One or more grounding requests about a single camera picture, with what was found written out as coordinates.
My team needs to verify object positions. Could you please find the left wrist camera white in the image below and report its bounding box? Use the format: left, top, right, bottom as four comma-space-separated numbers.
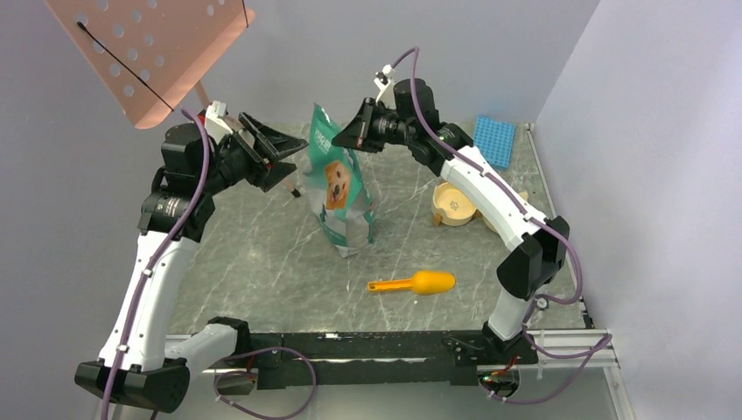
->
204, 101, 248, 145

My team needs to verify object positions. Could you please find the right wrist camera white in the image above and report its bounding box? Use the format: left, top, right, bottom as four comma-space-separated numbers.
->
374, 64, 396, 109

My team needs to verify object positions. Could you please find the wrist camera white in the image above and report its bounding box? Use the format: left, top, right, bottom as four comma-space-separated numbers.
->
374, 64, 396, 109
204, 101, 248, 145

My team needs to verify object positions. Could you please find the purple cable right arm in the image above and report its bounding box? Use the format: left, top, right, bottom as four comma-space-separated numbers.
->
390, 45, 585, 307

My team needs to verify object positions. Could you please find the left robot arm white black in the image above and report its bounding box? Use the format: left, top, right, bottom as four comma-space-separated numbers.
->
74, 113, 308, 418

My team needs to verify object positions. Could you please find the orange plastic scoop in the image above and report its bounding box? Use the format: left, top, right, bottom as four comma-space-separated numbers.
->
367, 270, 456, 295

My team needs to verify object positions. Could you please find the cream pet bowl left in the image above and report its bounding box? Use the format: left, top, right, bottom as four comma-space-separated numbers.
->
431, 182, 477, 227

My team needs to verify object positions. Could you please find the cream pet bowl right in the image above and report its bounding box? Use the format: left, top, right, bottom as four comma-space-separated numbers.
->
479, 191, 529, 235

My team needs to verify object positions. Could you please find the cream pet bowl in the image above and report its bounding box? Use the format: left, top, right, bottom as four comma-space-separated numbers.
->
431, 182, 477, 227
479, 191, 529, 235

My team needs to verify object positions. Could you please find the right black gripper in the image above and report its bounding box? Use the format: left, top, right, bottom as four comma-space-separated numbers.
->
331, 98, 416, 154

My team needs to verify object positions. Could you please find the green dog food bag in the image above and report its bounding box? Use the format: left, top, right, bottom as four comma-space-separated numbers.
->
304, 104, 374, 257

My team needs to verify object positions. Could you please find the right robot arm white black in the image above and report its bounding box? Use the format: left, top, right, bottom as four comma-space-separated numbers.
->
332, 78, 570, 364

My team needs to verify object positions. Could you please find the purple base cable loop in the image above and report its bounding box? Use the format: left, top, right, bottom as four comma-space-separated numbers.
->
213, 346, 318, 420

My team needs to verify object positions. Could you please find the pink perforated music stand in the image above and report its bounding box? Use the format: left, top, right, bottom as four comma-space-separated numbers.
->
44, 0, 303, 199

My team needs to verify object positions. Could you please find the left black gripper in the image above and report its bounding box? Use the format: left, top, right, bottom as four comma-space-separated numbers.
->
198, 113, 308, 196

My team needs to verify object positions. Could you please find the blue perforated tray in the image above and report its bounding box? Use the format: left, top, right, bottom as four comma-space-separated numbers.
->
473, 116, 516, 170

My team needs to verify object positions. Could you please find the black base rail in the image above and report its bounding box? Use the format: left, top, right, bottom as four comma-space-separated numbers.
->
212, 330, 539, 390

